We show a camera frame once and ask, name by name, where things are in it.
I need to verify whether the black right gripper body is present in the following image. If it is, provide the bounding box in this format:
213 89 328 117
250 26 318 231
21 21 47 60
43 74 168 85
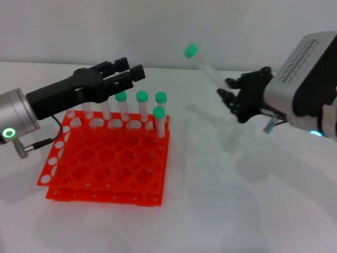
234 67 273 124

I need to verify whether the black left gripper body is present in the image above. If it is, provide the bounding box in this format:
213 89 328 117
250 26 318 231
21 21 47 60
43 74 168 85
26 67 116 121

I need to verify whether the orange plastic test tube rack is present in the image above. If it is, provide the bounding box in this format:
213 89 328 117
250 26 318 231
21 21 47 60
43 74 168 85
36 110 172 208

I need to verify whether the silver vented right camera box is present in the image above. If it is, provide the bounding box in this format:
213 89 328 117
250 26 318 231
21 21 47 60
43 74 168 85
263 31 337 124

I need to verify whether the left arm black cable connector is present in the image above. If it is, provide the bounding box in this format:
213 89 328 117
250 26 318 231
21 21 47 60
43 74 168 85
14 115 71 159

